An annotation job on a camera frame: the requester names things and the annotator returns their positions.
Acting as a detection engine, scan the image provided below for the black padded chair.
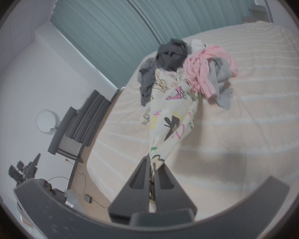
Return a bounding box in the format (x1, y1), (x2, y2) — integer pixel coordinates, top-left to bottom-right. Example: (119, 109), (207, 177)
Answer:
(47, 90), (113, 163)

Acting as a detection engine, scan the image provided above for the bed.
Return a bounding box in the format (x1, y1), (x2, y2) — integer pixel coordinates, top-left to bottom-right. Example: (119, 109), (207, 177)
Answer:
(86, 0), (299, 223)

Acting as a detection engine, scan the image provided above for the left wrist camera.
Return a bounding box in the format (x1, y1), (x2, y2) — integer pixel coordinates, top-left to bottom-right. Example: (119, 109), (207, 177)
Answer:
(9, 160), (25, 182)

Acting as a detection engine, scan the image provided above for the grey knitted garment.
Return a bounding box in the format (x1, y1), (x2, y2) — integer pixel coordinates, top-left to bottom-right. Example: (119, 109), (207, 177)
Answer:
(208, 57), (235, 110)

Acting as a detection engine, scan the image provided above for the pink garment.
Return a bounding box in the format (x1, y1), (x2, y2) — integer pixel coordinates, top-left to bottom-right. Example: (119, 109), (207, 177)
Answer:
(183, 46), (239, 99)

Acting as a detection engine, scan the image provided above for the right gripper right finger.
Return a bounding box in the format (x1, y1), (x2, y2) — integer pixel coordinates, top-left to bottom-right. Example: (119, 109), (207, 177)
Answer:
(153, 164), (198, 215)

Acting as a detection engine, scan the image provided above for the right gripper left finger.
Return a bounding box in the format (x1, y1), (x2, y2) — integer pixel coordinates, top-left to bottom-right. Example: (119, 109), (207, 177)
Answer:
(108, 156), (151, 224)

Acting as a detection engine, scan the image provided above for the white garment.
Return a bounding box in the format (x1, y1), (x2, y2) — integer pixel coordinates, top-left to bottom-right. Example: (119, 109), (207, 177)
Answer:
(191, 39), (206, 52)

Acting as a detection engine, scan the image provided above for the black cable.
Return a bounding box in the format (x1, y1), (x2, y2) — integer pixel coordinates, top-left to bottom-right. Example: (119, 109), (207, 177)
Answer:
(65, 158), (109, 208)

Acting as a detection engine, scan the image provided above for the grey bedside table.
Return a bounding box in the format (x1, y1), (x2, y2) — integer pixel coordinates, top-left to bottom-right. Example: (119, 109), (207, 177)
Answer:
(242, 5), (267, 24)

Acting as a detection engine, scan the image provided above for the white printed pyjama top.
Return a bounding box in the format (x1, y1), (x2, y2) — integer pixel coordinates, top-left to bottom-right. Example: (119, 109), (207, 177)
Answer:
(140, 67), (202, 204)

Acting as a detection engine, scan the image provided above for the dark grey garment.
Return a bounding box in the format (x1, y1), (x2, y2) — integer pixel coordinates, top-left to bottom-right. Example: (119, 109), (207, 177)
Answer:
(139, 59), (160, 107)

